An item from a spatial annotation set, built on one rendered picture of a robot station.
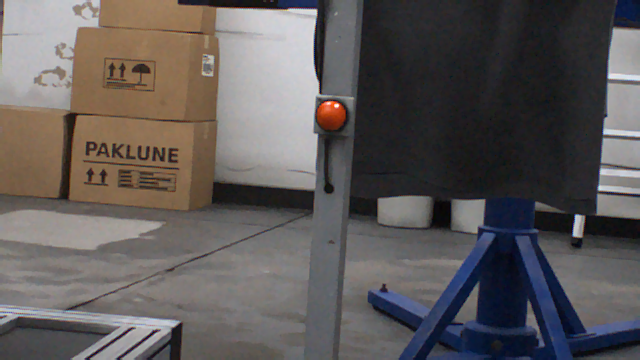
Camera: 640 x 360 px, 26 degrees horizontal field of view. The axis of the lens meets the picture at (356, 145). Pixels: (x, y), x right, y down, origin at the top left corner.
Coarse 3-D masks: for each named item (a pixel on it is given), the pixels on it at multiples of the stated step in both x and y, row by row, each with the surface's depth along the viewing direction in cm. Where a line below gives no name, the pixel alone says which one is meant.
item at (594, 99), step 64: (320, 0) 203; (384, 0) 201; (448, 0) 199; (512, 0) 198; (576, 0) 197; (320, 64) 204; (384, 64) 203; (448, 64) 200; (512, 64) 199; (576, 64) 197; (384, 128) 203; (448, 128) 201; (512, 128) 200; (576, 128) 197; (384, 192) 204; (448, 192) 201; (512, 192) 201; (576, 192) 197
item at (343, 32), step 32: (352, 0) 173; (352, 32) 173; (352, 64) 174; (320, 96) 173; (352, 96) 174; (320, 128) 173; (352, 128) 174; (320, 160) 175; (352, 160) 178; (320, 192) 175; (320, 224) 175; (320, 256) 175; (320, 288) 175; (320, 320) 176; (320, 352) 176
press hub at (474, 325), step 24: (504, 216) 328; (528, 216) 330; (504, 240) 327; (504, 264) 329; (480, 288) 333; (504, 288) 329; (480, 312) 333; (504, 312) 329; (480, 336) 329; (504, 336) 327; (528, 336) 329
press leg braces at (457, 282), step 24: (480, 240) 328; (528, 240) 327; (480, 264) 323; (528, 264) 321; (456, 288) 318; (528, 288) 319; (552, 288) 349; (432, 312) 315; (456, 312) 318; (552, 312) 313; (432, 336) 311; (552, 336) 307; (576, 336) 357
